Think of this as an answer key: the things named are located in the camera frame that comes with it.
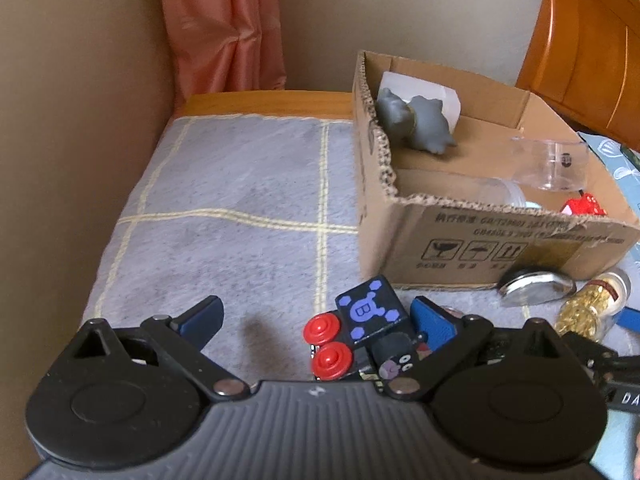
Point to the clear container with red label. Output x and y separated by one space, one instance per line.
550 165

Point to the bottle of yellow capsules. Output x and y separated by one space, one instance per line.
592 307

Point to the grey spiky toy figure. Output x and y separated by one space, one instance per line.
420 125

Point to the wooden headboard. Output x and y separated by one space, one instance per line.
585 45

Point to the black cube toy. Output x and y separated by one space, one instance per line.
367 310

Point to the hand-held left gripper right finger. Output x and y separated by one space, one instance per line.
435 325

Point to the cardboard box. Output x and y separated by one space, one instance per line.
450 240

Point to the pink patterned curtain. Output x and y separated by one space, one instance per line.
220 25

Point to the shiny silver metal object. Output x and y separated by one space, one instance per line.
535 285

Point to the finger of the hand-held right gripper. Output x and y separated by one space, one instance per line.
592 357
630 321

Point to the red toy car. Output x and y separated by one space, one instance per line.
582 206

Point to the clear plastic cup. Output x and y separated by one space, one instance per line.
500 191

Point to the white translucent plastic box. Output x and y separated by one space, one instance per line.
447 102

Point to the wooden bed frame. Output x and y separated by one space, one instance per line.
265 104

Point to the checked towel with text patch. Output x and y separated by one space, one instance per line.
225 210

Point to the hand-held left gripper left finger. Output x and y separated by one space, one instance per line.
200 320

